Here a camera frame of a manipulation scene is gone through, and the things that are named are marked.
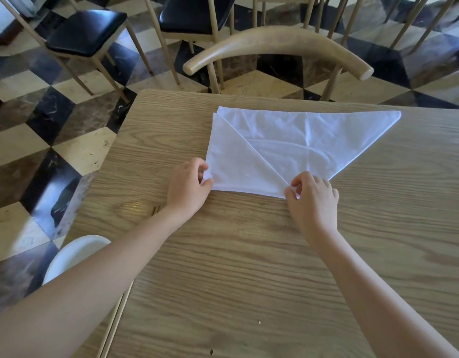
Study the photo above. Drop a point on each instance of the person's right hand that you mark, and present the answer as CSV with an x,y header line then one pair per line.
x,y
316,206

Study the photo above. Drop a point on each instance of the person's left hand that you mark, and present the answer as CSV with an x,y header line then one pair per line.
x,y
184,190

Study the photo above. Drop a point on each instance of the person's right thumb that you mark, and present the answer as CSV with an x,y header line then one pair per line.
x,y
291,192

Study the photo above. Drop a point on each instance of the person's left thumb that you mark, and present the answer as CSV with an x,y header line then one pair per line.
x,y
208,183

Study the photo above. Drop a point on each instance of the white cloth napkin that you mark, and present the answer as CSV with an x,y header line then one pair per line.
x,y
289,145

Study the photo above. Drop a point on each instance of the person's right forearm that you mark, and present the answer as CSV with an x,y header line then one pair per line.
x,y
374,298

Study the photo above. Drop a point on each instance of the person's left forearm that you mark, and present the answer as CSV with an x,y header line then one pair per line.
x,y
76,287

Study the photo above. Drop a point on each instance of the white plastic stool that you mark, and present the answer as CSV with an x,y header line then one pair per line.
x,y
75,251

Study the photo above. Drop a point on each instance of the wooden chair with curved backrest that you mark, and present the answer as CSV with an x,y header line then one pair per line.
x,y
274,39

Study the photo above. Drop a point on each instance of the wooden chair with black cushion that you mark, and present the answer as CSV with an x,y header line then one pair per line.
x,y
192,13
86,31

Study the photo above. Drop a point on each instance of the wooden chair with thin legs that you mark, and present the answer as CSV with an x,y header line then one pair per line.
x,y
419,18
339,14

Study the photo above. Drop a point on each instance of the dark wooden furniture base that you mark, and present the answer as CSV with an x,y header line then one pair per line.
x,y
8,22

